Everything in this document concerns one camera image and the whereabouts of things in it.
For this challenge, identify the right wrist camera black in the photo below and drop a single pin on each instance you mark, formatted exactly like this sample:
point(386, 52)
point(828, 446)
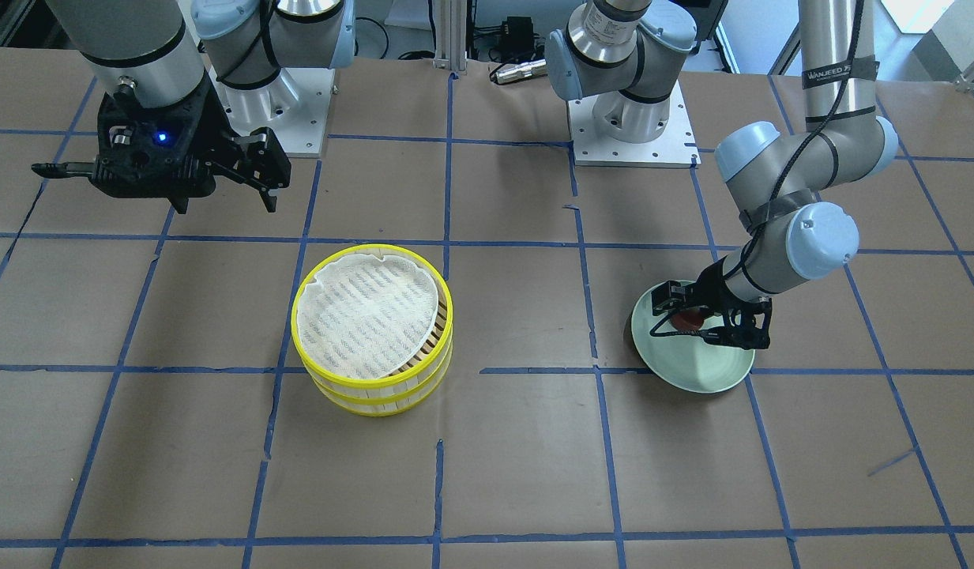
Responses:
point(151, 153)

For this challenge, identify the light green plate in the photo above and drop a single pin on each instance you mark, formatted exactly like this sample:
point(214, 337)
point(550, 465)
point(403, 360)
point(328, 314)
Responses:
point(686, 361)

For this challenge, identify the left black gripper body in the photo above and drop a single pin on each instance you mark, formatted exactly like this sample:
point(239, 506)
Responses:
point(708, 286)

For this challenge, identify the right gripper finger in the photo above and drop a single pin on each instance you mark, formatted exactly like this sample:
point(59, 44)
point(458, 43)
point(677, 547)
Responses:
point(263, 164)

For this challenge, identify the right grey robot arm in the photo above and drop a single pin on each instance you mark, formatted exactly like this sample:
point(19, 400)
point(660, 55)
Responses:
point(146, 54)

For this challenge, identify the yellow steamer layer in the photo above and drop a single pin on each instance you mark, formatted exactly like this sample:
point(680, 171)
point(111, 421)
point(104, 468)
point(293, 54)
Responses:
point(405, 393)
point(445, 327)

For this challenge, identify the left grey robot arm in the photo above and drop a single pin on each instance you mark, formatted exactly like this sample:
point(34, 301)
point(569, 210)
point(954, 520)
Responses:
point(629, 54)

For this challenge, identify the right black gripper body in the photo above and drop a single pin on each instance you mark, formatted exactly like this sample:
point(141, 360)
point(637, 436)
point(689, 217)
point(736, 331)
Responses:
point(212, 125)

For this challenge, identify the upper white steamer cloth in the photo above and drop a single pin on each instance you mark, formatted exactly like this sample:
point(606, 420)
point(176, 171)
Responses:
point(362, 315)

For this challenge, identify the black electronics box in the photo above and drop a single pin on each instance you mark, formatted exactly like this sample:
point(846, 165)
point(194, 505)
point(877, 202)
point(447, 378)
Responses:
point(516, 38)

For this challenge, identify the aluminium frame post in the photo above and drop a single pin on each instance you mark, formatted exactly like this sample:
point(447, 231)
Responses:
point(450, 20)

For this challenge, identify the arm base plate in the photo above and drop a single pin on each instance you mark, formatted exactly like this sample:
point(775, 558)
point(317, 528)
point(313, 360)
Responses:
point(609, 130)
point(295, 106)

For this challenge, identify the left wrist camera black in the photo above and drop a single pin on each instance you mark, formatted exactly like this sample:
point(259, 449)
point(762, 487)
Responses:
point(671, 297)

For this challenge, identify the silver cylinder connector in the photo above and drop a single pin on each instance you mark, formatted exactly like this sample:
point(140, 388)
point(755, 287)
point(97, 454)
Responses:
point(515, 72)

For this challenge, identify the dark red bun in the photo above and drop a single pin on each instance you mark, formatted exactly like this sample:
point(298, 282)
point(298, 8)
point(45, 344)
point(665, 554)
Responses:
point(691, 319)

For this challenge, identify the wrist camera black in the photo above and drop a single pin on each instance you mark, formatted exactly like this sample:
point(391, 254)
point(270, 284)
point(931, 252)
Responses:
point(151, 153)
point(671, 297)

